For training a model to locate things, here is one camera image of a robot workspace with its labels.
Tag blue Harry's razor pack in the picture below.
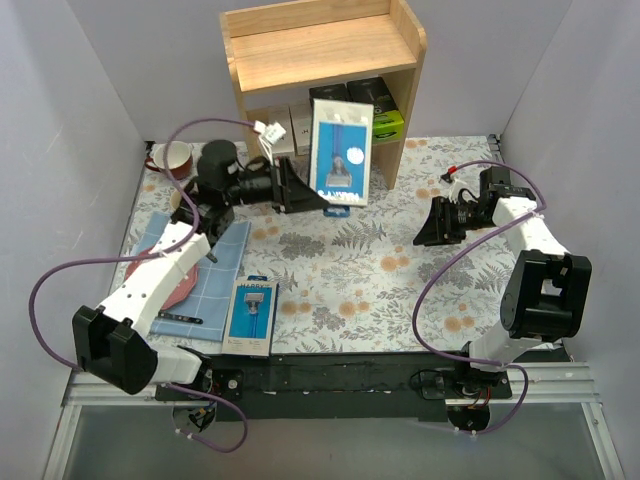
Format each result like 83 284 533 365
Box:
309 99 374 208
221 276 279 357

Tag pink dotted plate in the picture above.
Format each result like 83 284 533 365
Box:
124 247 199 311

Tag red ceramic mug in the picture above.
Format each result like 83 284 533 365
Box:
145 141 193 180

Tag green black Gillette razor box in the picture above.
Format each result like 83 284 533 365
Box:
309 83 350 102
346 77 404 143

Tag purple cable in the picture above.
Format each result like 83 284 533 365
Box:
28 117 261 454
411 159 546 435

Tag cream ceramic mug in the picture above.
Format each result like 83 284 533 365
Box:
169 190 182 212

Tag blue checked cloth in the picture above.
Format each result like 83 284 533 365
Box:
150 221 250 341

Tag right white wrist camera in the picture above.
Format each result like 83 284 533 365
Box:
440 166 475 204

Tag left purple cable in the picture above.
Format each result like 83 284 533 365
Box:
28 117 261 454

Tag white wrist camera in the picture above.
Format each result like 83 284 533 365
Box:
253 120 286 161
440 166 475 204

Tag knife with wooden handle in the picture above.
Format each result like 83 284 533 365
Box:
158 311 203 325

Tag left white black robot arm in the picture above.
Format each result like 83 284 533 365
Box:
72 140 329 400

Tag floral patterned tablecloth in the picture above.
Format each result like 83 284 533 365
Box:
95 137 556 356

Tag wooden two-tier shelf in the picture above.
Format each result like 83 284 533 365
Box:
218 0 429 191

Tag aluminium rail frame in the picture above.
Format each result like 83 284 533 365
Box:
44 363 625 479

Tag white Harry's razor box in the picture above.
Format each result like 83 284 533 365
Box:
289 101 312 156

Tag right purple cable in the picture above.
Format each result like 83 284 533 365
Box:
411 159 546 435

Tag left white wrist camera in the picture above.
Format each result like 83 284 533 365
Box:
253 120 286 161

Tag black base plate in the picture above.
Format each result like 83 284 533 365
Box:
154 357 514 424

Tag long white Harry's box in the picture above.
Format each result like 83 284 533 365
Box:
267 105 296 156

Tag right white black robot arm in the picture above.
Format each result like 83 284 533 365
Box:
410 161 592 399

